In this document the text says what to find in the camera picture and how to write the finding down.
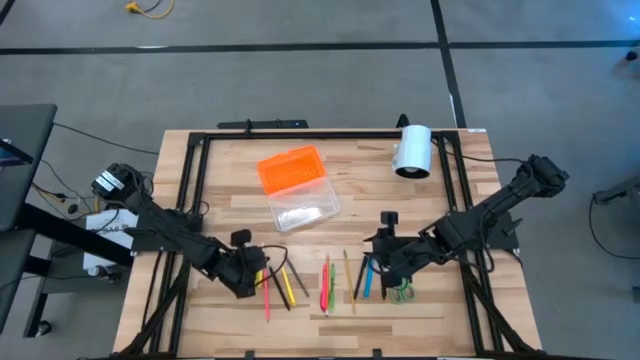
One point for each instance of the black aluminium table frame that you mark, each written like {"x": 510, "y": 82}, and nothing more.
{"x": 325, "y": 135}

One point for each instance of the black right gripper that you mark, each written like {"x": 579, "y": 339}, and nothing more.
{"x": 402, "y": 257}

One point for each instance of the pink highlighter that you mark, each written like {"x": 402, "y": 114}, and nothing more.
{"x": 324, "y": 295}

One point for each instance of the tablet with blue screen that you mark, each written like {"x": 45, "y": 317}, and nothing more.
{"x": 10, "y": 155}

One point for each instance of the dark grey desk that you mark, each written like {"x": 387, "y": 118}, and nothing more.
{"x": 25, "y": 125}

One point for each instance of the black table clamp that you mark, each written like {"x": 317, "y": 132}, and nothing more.
{"x": 249, "y": 355}
{"x": 377, "y": 354}

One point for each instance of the black bar device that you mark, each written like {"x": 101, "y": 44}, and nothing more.
{"x": 270, "y": 124}

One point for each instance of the grey stand leg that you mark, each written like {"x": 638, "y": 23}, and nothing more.
{"x": 620, "y": 192}

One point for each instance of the blue pen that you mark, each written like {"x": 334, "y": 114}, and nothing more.
{"x": 369, "y": 282}

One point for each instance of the clear box with orange lid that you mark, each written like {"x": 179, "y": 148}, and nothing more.
{"x": 292, "y": 170}

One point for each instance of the thin pink pencil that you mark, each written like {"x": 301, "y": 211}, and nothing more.
{"x": 266, "y": 300}

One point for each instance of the white table label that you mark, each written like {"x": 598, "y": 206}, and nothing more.
{"x": 477, "y": 130}

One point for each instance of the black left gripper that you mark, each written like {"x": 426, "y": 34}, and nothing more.
{"x": 240, "y": 272}

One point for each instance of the green pen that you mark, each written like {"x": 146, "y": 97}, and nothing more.
{"x": 332, "y": 295}

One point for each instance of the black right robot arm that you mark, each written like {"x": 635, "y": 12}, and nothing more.
{"x": 505, "y": 197}

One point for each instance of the black pen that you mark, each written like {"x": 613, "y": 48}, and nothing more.
{"x": 280, "y": 292}
{"x": 360, "y": 280}
{"x": 384, "y": 292}

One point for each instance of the white labelled box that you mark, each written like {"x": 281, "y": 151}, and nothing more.
{"x": 100, "y": 250}

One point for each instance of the yellow highlighter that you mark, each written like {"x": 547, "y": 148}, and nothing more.
{"x": 289, "y": 292}

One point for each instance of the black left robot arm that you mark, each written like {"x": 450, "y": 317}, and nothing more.
{"x": 160, "y": 222}

